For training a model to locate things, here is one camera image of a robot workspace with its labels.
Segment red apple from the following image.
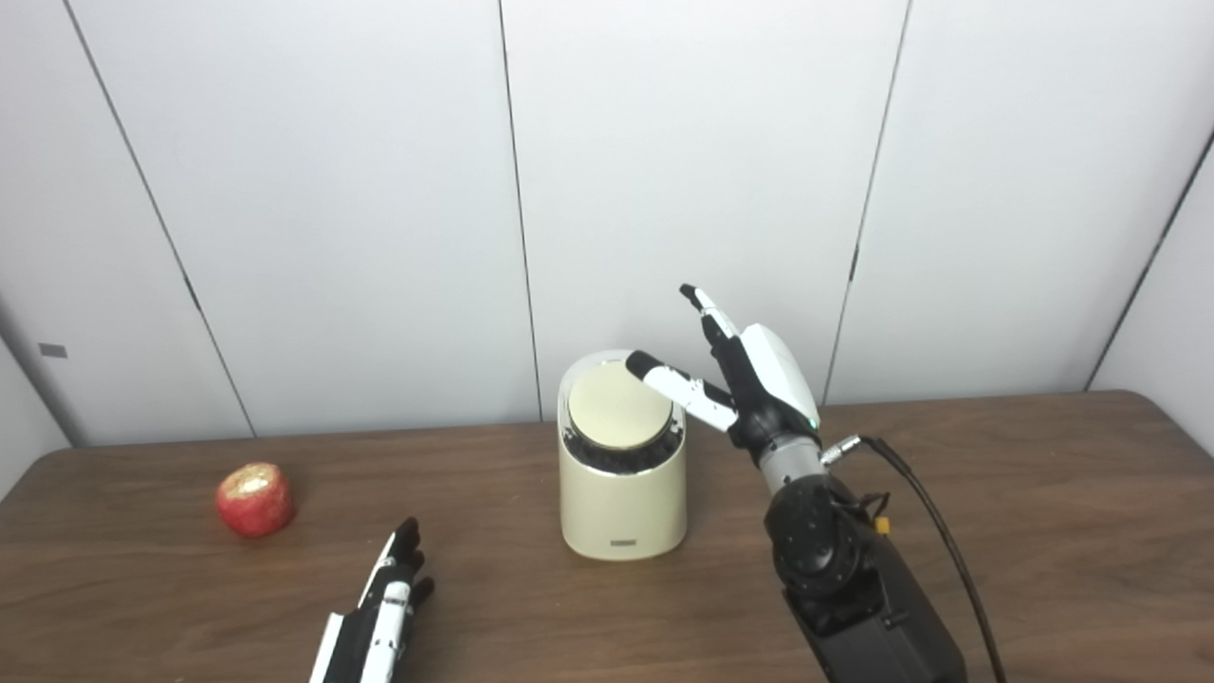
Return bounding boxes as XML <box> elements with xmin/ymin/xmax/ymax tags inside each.
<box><xmin>215</xmin><ymin>462</ymin><xmax>296</xmax><ymax>540</ymax></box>

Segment cream round bin lid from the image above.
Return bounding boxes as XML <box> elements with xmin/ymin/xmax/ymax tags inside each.
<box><xmin>566</xmin><ymin>362</ymin><xmax>673</xmax><ymax>451</ymax></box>

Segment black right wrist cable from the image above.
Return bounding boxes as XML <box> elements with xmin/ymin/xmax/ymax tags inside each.
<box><xmin>820</xmin><ymin>434</ymin><xmax>1008</xmax><ymax>683</ymax></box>

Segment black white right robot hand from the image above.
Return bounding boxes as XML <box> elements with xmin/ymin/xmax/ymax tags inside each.
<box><xmin>625</xmin><ymin>284</ymin><xmax>822</xmax><ymax>466</ymax></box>

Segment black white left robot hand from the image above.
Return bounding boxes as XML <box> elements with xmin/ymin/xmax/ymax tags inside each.
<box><xmin>309</xmin><ymin>517</ymin><xmax>435</xmax><ymax>683</ymax></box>

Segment cream-colored bin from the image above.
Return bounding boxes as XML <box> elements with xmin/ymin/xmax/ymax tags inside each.
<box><xmin>557</xmin><ymin>349</ymin><xmax>689</xmax><ymax>562</ymax></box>

